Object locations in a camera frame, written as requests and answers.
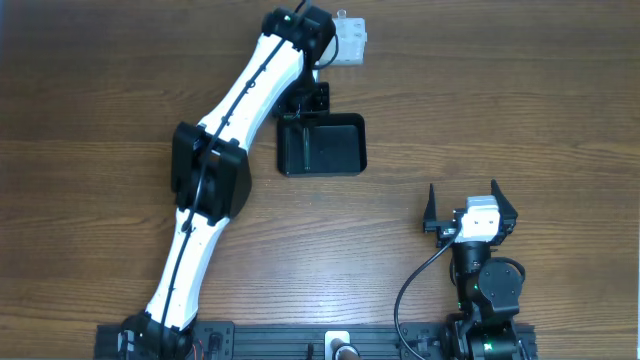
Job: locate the mounting rail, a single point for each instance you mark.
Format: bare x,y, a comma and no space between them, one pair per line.
280,342

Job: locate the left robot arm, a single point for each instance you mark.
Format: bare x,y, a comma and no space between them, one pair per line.
265,85

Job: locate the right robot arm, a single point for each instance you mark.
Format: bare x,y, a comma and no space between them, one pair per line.
495,287

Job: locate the clear test tube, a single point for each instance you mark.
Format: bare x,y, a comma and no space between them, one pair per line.
342,14
306,150

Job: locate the white test tube rack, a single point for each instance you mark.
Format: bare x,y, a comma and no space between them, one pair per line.
352,45

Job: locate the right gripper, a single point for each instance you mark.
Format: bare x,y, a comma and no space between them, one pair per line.
443,235

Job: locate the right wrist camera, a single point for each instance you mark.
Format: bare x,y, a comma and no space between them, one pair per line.
479,219

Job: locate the black tray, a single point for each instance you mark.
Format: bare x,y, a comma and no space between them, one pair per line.
335,150

